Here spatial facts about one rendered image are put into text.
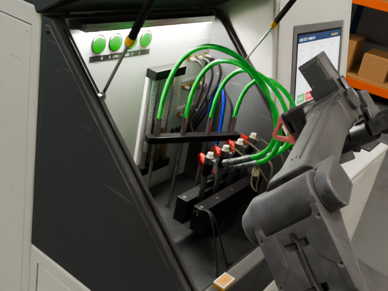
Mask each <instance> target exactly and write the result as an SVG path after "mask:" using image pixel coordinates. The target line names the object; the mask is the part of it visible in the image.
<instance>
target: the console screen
mask: <svg viewBox="0 0 388 291"><path fill-rule="evenodd" d="M343 27H344V20H335V21H327V22H322V23H313V24H304V25H295V26H294V27H293V47H292V70H291V82H290V95H291V96H292V98H293V100H294V102H295V104H296V106H298V105H300V104H302V103H304V102H306V101H308V100H311V99H313V97H312V96H311V94H310V93H309V92H310V91H311V90H312V89H311V87H310V86H309V85H308V83H307V82H306V80H305V78H304V77H303V75H302V74H301V73H300V71H299V70H298V67H300V65H303V64H304V63H306V61H309V60H310V59H312V58H313V57H315V56H316V55H317V54H319V53H320V52H322V51H325V53H326V54H327V56H328V58H329V59H330V61H331V62H332V64H333V65H334V67H335V68H336V70H337V71H338V73H340V63H341V49H342V35H343Z"/></svg>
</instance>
